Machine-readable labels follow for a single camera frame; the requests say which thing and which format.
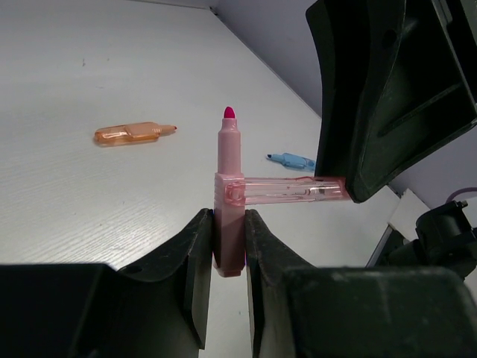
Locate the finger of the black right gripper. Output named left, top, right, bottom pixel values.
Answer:
left=306, top=1, right=476, bottom=203

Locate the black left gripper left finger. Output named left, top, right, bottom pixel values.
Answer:
left=1, top=209, right=213, bottom=357

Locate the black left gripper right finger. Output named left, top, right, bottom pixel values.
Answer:
left=245, top=210, right=476, bottom=357

